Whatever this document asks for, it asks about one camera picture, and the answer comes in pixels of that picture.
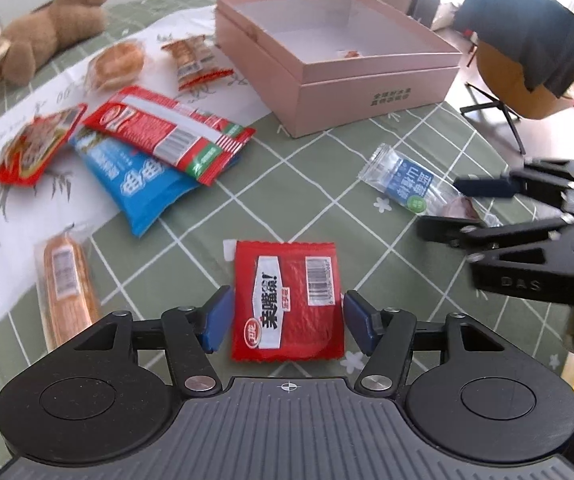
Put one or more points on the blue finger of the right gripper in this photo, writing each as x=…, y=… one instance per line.
x=486, y=187
x=444, y=230

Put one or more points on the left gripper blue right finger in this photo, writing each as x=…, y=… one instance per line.
x=362, y=320

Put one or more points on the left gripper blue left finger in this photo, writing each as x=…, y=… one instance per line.
x=215, y=318

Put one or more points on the small cake clear blue pack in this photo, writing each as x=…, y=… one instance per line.
x=417, y=189

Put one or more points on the small red spicy snack packet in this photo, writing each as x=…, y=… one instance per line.
x=287, y=302

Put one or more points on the long bread loaf pack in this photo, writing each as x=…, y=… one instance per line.
x=65, y=288

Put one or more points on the blue seaweed snack bag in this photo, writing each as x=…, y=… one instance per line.
x=142, y=186

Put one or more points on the red striped snack packet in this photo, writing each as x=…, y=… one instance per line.
x=197, y=143

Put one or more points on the red meat snack bag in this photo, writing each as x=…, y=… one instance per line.
x=25, y=158

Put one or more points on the biscuit pack red ends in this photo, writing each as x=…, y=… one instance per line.
x=195, y=62

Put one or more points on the round bread bun pack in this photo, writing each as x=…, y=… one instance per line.
x=115, y=67

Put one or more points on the orange chair with dark jacket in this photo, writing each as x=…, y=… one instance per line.
x=524, y=55

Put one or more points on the white printed table runner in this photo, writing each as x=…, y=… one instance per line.
x=68, y=193

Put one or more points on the pink cardboard box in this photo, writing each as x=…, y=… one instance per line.
x=288, y=50

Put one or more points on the brown plush rabbit toy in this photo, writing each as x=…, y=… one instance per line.
x=29, y=42

